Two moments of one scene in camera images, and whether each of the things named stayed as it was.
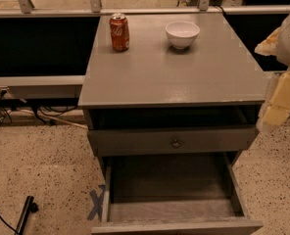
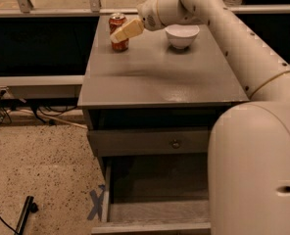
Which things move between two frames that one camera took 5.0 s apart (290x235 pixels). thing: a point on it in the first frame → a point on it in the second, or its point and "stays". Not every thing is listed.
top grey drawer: [176, 141] stays
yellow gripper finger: [287, 94] → [158, 12]
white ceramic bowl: [181, 33] stays
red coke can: [120, 32] stays
